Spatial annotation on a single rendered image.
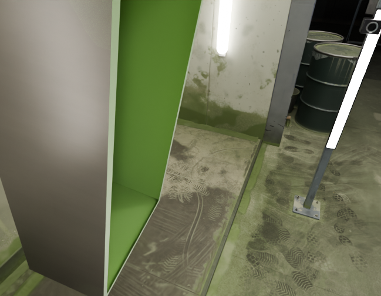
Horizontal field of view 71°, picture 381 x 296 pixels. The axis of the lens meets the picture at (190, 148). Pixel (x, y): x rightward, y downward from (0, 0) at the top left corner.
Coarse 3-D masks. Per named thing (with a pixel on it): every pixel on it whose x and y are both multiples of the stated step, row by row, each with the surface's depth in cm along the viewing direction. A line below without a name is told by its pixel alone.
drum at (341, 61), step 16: (320, 64) 278; (336, 64) 266; (352, 64) 263; (320, 80) 283; (336, 80) 274; (304, 96) 309; (320, 96) 290; (336, 96) 282; (304, 112) 312; (320, 112) 297; (336, 112) 292; (304, 128) 317; (320, 128) 306
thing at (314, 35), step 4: (308, 32) 356; (312, 32) 356; (316, 32) 355; (320, 32) 355; (308, 36) 336; (312, 36) 337; (316, 36) 336; (320, 36) 336; (324, 36) 336; (328, 36) 336; (332, 36) 339; (336, 36) 338; (328, 40) 323; (332, 40) 323
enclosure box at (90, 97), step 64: (0, 0) 47; (64, 0) 43; (128, 0) 99; (192, 0) 93; (0, 64) 55; (64, 64) 50; (128, 64) 114; (0, 128) 66; (64, 128) 60; (128, 128) 133; (64, 192) 73; (128, 192) 156; (64, 256) 96; (128, 256) 125
